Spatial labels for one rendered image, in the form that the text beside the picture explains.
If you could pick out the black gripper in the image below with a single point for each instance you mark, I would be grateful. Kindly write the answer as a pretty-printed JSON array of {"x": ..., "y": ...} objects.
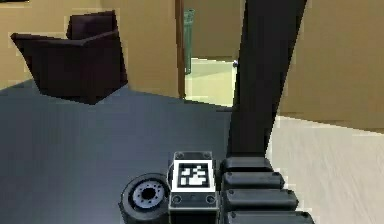
[{"x": 133, "y": 208}]

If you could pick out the dark brown armchair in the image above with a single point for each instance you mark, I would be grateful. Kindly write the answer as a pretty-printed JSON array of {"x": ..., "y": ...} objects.
[{"x": 73, "y": 63}]

